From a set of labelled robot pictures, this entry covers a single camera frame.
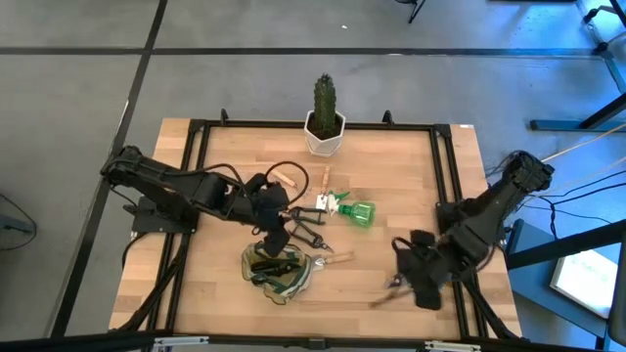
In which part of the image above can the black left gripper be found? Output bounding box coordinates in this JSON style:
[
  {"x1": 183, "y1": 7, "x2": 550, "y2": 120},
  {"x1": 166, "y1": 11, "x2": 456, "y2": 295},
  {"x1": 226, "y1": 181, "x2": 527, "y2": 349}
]
[{"x1": 242, "y1": 172, "x2": 292, "y2": 259}]

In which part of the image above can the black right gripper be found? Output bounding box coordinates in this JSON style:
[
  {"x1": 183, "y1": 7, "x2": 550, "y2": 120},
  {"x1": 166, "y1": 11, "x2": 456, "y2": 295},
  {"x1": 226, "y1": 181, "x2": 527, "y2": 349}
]
[{"x1": 394, "y1": 229, "x2": 459, "y2": 311}]

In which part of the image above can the beige green-trimmed gardening bag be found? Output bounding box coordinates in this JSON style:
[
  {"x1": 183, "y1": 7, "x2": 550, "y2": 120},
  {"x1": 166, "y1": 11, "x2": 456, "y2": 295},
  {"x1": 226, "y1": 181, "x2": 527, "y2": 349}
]
[{"x1": 241, "y1": 242, "x2": 314, "y2": 305}]

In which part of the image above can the green plastic spray bottle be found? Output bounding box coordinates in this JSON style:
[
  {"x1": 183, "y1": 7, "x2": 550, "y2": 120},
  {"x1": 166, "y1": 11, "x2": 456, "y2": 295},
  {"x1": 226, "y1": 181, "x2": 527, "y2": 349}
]
[{"x1": 326, "y1": 190, "x2": 377, "y2": 230}]

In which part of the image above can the wide steel trowel wooden handle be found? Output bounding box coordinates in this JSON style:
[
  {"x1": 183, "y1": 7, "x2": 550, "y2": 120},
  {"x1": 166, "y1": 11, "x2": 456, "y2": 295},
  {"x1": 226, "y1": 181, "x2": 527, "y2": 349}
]
[{"x1": 312, "y1": 250, "x2": 357, "y2": 269}]

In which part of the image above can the white faceted plant pot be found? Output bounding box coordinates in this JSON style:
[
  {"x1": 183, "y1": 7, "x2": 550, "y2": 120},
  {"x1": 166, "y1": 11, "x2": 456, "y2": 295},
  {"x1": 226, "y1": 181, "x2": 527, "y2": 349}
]
[{"x1": 303, "y1": 110, "x2": 347, "y2": 158}]

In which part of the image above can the desk surface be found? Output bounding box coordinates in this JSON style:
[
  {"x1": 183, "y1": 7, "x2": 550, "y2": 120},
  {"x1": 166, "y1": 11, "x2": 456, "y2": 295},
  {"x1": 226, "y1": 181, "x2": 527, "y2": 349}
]
[{"x1": 506, "y1": 218, "x2": 612, "y2": 338}]

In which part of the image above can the tall green cactus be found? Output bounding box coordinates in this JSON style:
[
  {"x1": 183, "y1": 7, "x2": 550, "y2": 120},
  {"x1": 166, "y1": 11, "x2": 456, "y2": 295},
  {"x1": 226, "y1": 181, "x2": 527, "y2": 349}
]
[{"x1": 312, "y1": 72, "x2": 338, "y2": 138}]

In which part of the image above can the black diagonal rig beam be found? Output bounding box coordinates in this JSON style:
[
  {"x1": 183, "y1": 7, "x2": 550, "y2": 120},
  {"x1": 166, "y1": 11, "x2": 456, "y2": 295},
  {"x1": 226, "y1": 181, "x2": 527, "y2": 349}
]
[{"x1": 505, "y1": 220, "x2": 626, "y2": 271}]

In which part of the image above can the white flat panel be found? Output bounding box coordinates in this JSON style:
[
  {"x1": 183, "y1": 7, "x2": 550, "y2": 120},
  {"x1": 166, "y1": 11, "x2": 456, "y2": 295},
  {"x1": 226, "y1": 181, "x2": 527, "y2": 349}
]
[{"x1": 550, "y1": 248, "x2": 620, "y2": 319}]

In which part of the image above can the black rig crossbar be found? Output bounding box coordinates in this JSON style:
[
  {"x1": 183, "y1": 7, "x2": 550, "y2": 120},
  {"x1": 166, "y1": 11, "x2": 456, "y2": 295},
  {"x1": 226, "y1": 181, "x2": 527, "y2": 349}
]
[{"x1": 0, "y1": 330, "x2": 626, "y2": 352}]

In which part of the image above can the black stand leg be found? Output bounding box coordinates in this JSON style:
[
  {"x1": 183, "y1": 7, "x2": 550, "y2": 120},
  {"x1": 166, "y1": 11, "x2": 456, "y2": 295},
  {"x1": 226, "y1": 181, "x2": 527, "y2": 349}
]
[{"x1": 394, "y1": 0, "x2": 427, "y2": 24}]

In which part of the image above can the office chair base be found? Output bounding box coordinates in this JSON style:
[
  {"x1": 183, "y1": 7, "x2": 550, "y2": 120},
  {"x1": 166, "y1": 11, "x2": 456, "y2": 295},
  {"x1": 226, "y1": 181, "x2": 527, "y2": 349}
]
[{"x1": 580, "y1": 0, "x2": 626, "y2": 56}]

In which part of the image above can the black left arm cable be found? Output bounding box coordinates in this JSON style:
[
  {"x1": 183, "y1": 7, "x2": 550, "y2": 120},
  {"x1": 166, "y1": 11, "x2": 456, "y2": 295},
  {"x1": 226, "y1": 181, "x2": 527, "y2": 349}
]
[{"x1": 263, "y1": 159, "x2": 311, "y2": 207}]

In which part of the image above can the silver aluminium bracket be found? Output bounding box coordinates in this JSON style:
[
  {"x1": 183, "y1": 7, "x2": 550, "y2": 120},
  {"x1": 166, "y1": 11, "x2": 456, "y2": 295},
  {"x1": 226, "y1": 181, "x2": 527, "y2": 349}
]
[
  {"x1": 154, "y1": 335, "x2": 209, "y2": 349},
  {"x1": 424, "y1": 340, "x2": 483, "y2": 352}
]

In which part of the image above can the black metal table frame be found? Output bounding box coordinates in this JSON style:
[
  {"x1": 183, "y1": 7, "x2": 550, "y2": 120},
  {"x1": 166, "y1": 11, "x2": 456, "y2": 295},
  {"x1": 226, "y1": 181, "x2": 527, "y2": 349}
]
[{"x1": 110, "y1": 108, "x2": 524, "y2": 343}]

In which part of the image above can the black desk leg frame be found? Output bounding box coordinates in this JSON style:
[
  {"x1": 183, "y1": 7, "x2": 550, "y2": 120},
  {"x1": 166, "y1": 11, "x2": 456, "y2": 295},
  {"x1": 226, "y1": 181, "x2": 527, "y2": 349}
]
[{"x1": 529, "y1": 91, "x2": 626, "y2": 132}]

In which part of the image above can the yellow extension cord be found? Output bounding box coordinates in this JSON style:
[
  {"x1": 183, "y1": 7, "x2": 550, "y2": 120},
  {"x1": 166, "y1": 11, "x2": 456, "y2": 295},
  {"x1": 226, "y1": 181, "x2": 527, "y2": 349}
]
[{"x1": 540, "y1": 124, "x2": 626, "y2": 163}]

